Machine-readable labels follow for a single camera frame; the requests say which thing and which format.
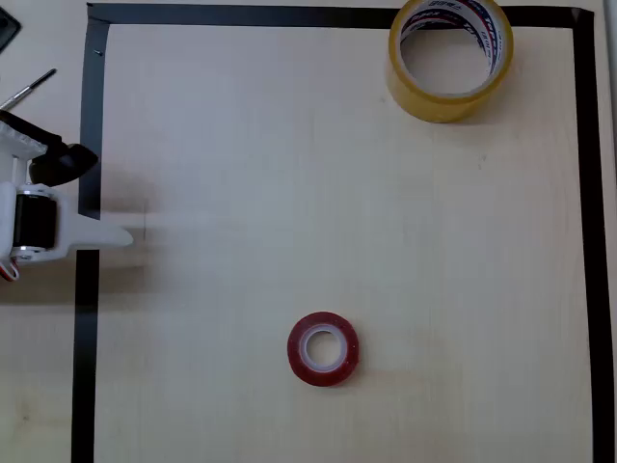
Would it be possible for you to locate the big yellow tape roll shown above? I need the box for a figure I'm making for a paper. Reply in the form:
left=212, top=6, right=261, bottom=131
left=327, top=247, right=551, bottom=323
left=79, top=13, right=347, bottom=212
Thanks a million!
left=388, top=0, right=515, bottom=123

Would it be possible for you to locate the red servo cable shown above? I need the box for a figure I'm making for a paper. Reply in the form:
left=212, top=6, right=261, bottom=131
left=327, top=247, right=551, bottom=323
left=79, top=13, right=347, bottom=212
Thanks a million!
left=0, top=254, right=21, bottom=285

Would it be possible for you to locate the small red tape roll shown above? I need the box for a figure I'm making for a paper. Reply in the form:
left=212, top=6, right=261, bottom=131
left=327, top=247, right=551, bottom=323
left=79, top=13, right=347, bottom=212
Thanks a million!
left=286, top=311, right=361, bottom=388

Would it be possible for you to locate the flat black object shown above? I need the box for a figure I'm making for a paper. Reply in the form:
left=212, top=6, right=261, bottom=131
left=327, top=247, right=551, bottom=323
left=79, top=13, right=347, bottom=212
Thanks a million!
left=0, top=9, right=21, bottom=53

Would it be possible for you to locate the metal screwdriver black tip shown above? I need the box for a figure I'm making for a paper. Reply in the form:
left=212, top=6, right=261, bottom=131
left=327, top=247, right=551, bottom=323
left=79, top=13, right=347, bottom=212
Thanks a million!
left=0, top=68, right=58, bottom=111

